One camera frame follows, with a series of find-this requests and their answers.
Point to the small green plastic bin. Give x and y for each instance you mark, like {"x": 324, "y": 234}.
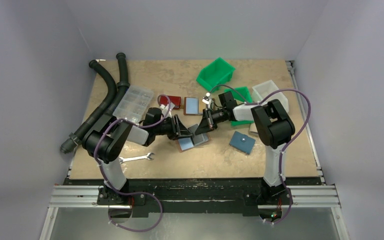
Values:
{"x": 241, "y": 94}

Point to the grey card in sleeve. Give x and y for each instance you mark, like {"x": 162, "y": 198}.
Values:
{"x": 198, "y": 139}

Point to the brown open card holder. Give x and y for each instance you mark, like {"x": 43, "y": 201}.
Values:
{"x": 194, "y": 106}

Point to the large green plastic bin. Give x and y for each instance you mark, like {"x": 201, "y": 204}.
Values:
{"x": 216, "y": 73}

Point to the silver wrench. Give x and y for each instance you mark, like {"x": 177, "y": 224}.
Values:
{"x": 148, "y": 156}

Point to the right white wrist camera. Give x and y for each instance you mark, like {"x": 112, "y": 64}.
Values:
{"x": 207, "y": 100}

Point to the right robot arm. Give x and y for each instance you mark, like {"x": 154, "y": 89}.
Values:
{"x": 273, "y": 124}

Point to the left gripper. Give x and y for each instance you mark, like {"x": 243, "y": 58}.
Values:
{"x": 176, "y": 127}

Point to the clear plastic organizer box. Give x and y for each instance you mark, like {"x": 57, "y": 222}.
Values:
{"x": 134, "y": 104}

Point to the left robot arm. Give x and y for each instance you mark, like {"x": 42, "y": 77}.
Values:
{"x": 105, "y": 142}

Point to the aluminium frame rail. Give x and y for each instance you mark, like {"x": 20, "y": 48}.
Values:
{"x": 73, "y": 213}

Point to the blue leather card holder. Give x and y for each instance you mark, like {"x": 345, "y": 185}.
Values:
{"x": 242, "y": 142}

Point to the red leather card holder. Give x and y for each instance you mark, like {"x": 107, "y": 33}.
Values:
{"x": 175, "y": 100}

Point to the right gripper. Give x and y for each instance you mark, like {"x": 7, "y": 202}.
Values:
{"x": 207, "y": 117}

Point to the pink leather card holder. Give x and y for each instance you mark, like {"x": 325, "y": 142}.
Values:
{"x": 191, "y": 142}

